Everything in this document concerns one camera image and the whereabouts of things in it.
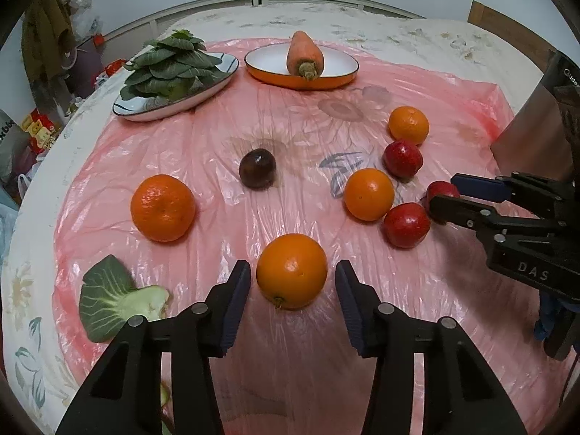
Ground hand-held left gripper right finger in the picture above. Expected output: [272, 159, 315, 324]
[334, 260, 522, 435]

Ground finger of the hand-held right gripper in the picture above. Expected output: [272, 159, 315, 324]
[428, 194, 550, 237]
[451, 171, 568, 212]

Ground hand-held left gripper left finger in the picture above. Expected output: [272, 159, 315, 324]
[55, 260, 252, 435]

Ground red apple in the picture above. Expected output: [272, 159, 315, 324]
[383, 140, 424, 179]
[383, 203, 431, 249]
[421, 181, 461, 214]

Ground orange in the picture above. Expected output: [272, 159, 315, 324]
[256, 233, 329, 311]
[343, 168, 396, 222]
[388, 106, 430, 144]
[130, 174, 197, 243]

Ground person's right hand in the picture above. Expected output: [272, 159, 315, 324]
[534, 292, 565, 341]

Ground copper and black kettle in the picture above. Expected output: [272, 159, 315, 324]
[490, 49, 580, 183]

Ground dark purple plum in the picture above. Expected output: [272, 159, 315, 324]
[239, 149, 277, 190]

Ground pink plastic sheet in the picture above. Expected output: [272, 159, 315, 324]
[53, 38, 577, 435]

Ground wooden headboard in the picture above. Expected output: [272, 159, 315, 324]
[467, 0, 526, 48]

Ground floral bedsheet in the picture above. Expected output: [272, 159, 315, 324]
[0, 2, 580, 435]

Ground white oval plate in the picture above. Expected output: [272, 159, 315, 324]
[112, 53, 240, 122]

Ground carrot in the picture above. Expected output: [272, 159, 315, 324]
[286, 31, 324, 81]

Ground orange oval dish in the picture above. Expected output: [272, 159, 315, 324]
[245, 43, 361, 90]

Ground pile of green leaves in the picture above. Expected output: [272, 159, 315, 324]
[120, 29, 224, 101]

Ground red and yellow snack packets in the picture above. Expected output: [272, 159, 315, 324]
[22, 108, 62, 156]

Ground dark purple container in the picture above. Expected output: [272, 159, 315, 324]
[67, 45, 103, 98]

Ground olive hanging garment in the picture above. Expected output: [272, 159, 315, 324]
[22, 0, 76, 83]

